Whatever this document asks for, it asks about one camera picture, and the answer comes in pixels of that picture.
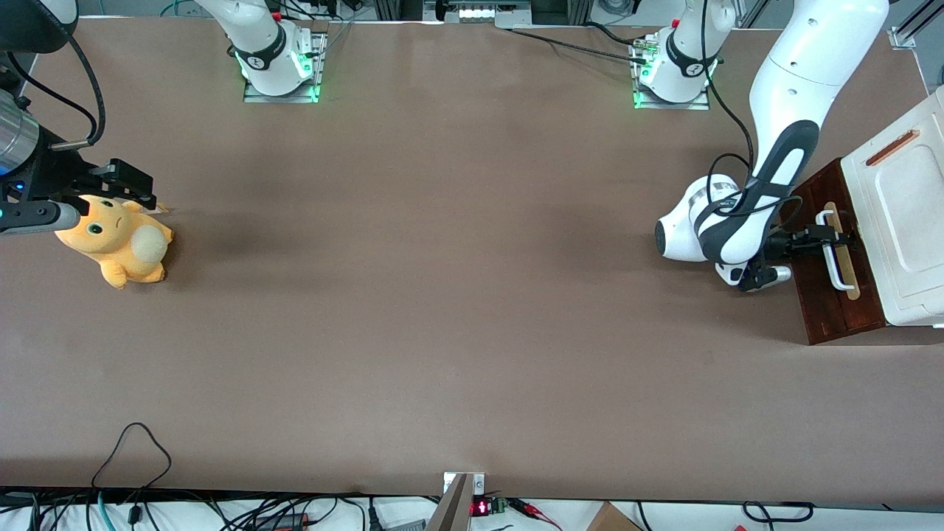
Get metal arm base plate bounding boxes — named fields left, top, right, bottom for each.
left=243, top=29, right=330, bottom=105
left=631, top=33, right=713, bottom=112

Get white power strip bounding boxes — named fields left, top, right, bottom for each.
left=423, top=0, right=533, bottom=29

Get light wooden handle backing strip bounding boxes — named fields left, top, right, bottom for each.
left=824, top=201, right=862, bottom=302

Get aluminium frame profile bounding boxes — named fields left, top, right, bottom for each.
left=888, top=0, right=944, bottom=52

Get aluminium camera mount beam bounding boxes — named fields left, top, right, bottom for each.
left=423, top=474, right=473, bottom=531

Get white drawer handle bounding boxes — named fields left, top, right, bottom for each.
left=814, top=209, right=851, bottom=291

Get brown cardboard piece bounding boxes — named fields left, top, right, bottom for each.
left=586, top=501, right=644, bottom=531

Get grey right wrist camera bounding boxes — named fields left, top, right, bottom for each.
left=0, top=201, right=81, bottom=236

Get small metal bracket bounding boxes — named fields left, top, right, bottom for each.
left=442, top=472, right=487, bottom=497

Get black power adapter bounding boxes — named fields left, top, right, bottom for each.
left=253, top=513, right=312, bottom=531

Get orange plush toy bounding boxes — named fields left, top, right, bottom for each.
left=54, top=194, right=175, bottom=290

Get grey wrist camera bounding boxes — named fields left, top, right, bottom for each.
left=740, top=264, right=794, bottom=294
left=0, top=201, right=81, bottom=236

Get black flat loop cable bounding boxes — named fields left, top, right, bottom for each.
left=740, top=501, right=816, bottom=524

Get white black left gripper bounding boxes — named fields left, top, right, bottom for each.
left=766, top=225, right=859, bottom=262

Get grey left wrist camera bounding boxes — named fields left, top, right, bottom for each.
left=740, top=264, right=794, bottom=294

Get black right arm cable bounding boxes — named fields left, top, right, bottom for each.
left=4, top=52, right=100, bottom=131
left=48, top=29, right=106, bottom=153

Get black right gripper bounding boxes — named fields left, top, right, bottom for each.
left=4, top=125, right=159, bottom=215

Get long black table cable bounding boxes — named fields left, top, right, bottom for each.
left=507, top=27, right=651, bottom=64

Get red clip wires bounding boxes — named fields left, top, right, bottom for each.
left=507, top=499, right=563, bottom=531

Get white drawer cabinet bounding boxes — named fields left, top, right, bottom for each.
left=840, top=86, right=944, bottom=329

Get black looped cable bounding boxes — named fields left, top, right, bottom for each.
left=91, top=422, right=173, bottom=492

